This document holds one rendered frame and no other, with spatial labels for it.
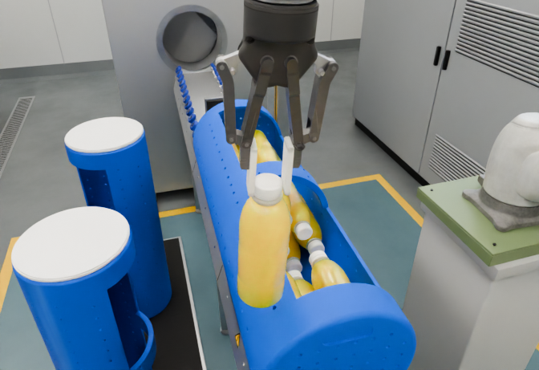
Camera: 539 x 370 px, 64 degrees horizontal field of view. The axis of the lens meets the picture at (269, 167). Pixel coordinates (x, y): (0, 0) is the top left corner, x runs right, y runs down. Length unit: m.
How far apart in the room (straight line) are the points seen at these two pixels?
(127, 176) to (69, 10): 4.13
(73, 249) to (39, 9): 4.67
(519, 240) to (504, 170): 0.18
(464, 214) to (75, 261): 1.01
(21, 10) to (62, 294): 4.79
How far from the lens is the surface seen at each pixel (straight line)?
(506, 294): 1.34
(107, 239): 1.17
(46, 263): 1.16
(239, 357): 1.08
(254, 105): 0.48
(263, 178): 0.55
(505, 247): 1.21
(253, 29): 0.44
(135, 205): 1.72
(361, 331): 0.73
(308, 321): 0.69
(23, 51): 5.82
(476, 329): 1.39
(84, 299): 1.15
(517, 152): 1.20
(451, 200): 1.33
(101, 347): 1.28
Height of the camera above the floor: 1.76
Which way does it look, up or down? 32 degrees down
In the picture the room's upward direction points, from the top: straight up
